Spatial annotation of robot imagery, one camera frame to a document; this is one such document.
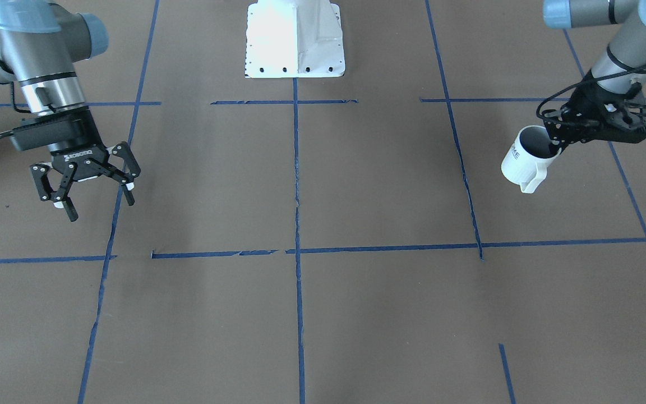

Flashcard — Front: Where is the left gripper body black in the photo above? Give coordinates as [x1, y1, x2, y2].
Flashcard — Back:
[567, 82, 646, 145]

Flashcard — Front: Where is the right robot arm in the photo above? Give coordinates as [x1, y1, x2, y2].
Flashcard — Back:
[0, 1, 141, 222]

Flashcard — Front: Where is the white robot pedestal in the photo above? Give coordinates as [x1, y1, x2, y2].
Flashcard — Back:
[244, 1, 346, 79]

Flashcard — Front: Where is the white mug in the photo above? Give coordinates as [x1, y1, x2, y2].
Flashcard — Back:
[501, 125, 563, 194]

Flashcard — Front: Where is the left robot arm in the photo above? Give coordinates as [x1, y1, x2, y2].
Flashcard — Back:
[536, 1, 646, 149]

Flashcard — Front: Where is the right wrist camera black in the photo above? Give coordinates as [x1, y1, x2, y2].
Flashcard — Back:
[11, 115, 90, 153]

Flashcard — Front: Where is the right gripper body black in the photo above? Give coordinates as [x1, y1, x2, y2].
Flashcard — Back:
[45, 109, 113, 183]

